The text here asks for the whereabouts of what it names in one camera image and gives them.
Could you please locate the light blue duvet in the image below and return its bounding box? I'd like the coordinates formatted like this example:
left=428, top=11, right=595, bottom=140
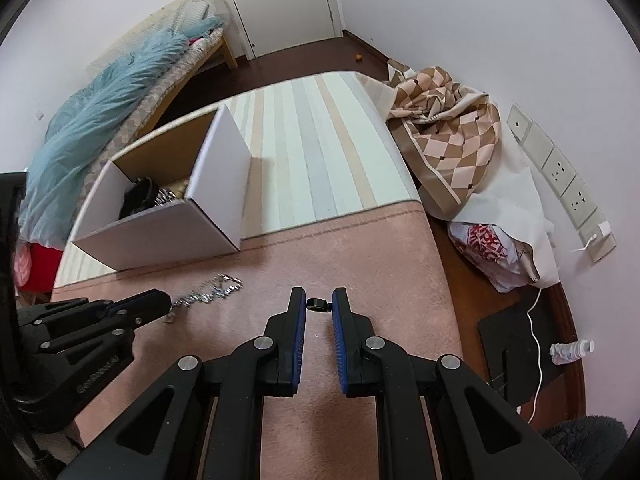
left=20, top=16, right=226, bottom=251

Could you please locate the striped and pink table cover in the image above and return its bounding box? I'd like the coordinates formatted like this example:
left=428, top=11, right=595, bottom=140
left=50, top=71, right=463, bottom=480

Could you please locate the brown checkered cloth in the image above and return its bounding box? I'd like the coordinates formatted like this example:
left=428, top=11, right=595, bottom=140
left=385, top=60, right=502, bottom=221

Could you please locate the red printed plastic bag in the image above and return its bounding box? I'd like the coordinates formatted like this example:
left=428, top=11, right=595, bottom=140
left=447, top=220, right=541, bottom=293

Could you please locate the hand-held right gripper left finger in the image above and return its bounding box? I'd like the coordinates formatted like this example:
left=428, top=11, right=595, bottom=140
left=57, top=286, right=307, bottom=480

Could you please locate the black flat board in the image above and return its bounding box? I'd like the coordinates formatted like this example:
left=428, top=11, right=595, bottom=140
left=477, top=305, right=571, bottom=406

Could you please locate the black watch band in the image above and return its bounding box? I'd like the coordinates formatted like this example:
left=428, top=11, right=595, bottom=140
left=119, top=177, right=161, bottom=218

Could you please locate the white cardboard box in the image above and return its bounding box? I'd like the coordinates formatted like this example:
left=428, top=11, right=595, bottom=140
left=70, top=104, right=251, bottom=272

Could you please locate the silver chain bracelet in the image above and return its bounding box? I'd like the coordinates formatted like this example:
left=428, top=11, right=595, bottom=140
left=155, top=187, right=188, bottom=206

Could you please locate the red bed sheet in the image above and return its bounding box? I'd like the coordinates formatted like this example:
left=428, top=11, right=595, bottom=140
left=15, top=242, right=63, bottom=293

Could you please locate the white door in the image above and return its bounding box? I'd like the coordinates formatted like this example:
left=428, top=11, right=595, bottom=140
left=207, top=0, right=346, bottom=58

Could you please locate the small white bottle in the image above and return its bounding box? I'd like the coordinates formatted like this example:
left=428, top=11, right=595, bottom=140
left=550, top=340, right=596, bottom=365

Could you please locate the silver charm bracelet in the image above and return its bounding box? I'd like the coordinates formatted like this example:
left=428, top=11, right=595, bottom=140
left=164, top=272, right=244, bottom=324

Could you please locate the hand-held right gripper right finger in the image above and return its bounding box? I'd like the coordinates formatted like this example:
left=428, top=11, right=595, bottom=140
left=331, top=287, right=583, bottom=480

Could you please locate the wall plate with round jack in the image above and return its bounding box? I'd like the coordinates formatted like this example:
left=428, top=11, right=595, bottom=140
left=507, top=102, right=540, bottom=147

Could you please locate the white fabric sheet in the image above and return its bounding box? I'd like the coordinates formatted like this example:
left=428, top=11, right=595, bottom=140
left=447, top=162, right=558, bottom=288

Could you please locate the wooden bed frame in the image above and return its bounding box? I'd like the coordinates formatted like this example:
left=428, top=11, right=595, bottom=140
left=185, top=35, right=238, bottom=81

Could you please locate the white charger cable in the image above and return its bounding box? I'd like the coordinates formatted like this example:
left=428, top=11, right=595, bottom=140
left=517, top=232, right=601, bottom=423

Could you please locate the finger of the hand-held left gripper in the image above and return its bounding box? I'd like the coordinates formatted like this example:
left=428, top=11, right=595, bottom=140
left=37, top=311, right=138, bottom=362
left=15, top=287, right=172, bottom=330

